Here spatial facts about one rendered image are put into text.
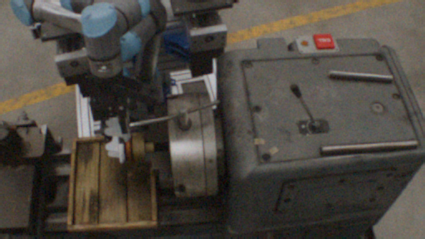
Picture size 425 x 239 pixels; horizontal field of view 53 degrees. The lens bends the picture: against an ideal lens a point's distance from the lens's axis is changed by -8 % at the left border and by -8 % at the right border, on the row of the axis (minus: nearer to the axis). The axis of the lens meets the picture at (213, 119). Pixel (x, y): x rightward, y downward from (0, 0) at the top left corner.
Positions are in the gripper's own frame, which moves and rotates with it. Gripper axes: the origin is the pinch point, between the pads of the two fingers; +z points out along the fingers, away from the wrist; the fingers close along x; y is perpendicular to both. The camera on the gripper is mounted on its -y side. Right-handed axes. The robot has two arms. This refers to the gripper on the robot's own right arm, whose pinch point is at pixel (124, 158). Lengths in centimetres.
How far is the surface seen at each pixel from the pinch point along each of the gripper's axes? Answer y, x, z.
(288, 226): -50, -22, 18
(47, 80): 73, -108, -131
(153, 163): -9.4, 2.5, 3.9
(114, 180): 6.7, -19.5, -3.4
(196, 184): -21.2, 3.2, 12.1
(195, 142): -21.9, 13.6, 4.6
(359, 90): -71, 17, -6
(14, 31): 108, -108, -184
